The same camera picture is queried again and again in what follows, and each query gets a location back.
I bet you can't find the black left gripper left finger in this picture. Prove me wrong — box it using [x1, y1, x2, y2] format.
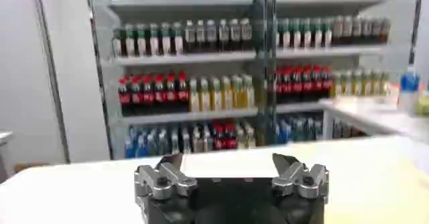
[133, 153, 198, 201]

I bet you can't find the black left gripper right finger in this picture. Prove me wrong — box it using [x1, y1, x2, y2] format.
[271, 153, 330, 200]

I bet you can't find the pale yellow cloth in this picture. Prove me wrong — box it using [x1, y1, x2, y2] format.
[294, 141, 429, 224]

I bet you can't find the white side table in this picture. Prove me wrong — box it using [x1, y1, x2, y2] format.
[320, 96, 429, 143]

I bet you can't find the metal shelf with drink bottles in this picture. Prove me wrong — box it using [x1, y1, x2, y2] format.
[264, 0, 393, 146]
[85, 0, 267, 161]

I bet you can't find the blue label water bottle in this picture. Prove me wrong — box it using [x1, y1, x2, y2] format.
[397, 64, 421, 116]

